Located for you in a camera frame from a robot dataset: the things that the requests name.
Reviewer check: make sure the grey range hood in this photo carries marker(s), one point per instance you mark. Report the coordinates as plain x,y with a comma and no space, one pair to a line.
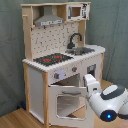
48,18

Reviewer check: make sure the white oven door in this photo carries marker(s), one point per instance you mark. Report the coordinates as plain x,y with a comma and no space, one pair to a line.
64,100

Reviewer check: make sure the wooden toy kitchen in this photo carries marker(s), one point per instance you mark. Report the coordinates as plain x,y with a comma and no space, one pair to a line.
46,40

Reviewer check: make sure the red grey knob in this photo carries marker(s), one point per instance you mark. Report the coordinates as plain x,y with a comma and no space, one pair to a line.
74,69
56,75

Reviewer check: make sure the small metal pot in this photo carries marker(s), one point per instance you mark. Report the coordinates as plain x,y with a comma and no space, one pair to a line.
78,52

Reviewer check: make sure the grey toy sink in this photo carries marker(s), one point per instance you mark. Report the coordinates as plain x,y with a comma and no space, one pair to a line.
86,50

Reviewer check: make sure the grey ice dispenser panel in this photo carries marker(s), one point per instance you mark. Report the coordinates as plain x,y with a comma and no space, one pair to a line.
91,70

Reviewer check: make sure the white toy microwave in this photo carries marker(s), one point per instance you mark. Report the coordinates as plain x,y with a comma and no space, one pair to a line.
78,11

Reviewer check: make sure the red grey right knob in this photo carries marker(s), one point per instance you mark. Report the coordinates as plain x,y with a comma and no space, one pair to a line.
74,69

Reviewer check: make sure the black toy faucet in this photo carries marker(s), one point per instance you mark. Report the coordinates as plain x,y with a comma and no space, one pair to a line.
74,39

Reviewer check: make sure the black stovetop red burners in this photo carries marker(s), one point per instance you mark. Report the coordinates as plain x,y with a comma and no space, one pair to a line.
52,59

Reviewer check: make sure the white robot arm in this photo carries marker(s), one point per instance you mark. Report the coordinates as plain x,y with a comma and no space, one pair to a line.
109,103

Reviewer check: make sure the red grey left knob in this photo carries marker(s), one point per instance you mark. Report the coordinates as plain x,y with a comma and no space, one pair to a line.
56,75

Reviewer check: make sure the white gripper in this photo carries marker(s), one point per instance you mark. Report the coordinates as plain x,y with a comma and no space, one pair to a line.
92,85

